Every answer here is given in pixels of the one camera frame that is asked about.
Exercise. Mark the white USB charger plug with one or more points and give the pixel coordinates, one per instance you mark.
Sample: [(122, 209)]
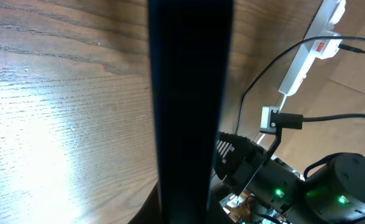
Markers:
[(324, 48)]

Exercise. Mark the brown cardboard panel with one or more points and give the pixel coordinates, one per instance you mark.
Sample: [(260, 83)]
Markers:
[(333, 86)]

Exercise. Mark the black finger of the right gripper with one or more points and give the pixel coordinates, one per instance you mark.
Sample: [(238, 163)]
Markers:
[(231, 151)]

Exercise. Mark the white power strip red switches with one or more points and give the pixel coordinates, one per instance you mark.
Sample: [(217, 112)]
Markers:
[(329, 14)]

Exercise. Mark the Samsung Galaxy smartphone blue screen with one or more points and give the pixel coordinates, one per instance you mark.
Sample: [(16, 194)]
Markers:
[(188, 47)]

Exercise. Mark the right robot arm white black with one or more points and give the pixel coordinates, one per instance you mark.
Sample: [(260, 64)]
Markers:
[(335, 193)]

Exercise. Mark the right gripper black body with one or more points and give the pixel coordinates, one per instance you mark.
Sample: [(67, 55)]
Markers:
[(239, 180)]

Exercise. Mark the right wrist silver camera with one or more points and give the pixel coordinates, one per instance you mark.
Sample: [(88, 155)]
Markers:
[(266, 125)]

